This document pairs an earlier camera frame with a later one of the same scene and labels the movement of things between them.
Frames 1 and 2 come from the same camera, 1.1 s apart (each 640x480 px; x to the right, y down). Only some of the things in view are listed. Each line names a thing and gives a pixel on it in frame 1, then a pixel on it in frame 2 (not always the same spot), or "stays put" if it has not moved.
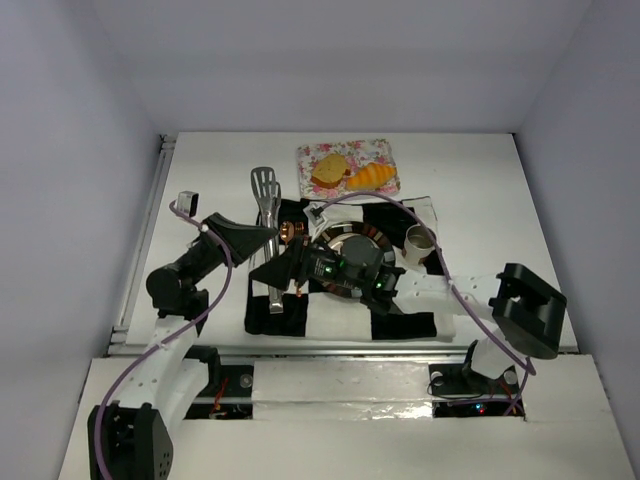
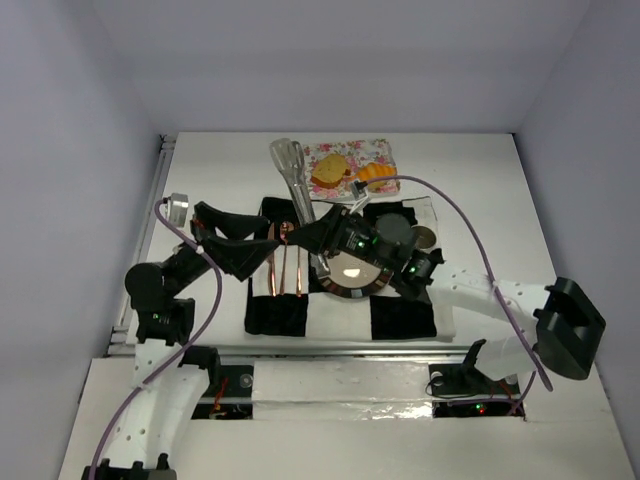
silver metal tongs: [267, 184] to [291, 155]
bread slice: [329, 170] stays put
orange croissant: [370, 176] stays put
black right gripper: [298, 263] to [341, 229]
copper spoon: [287, 231] stays put
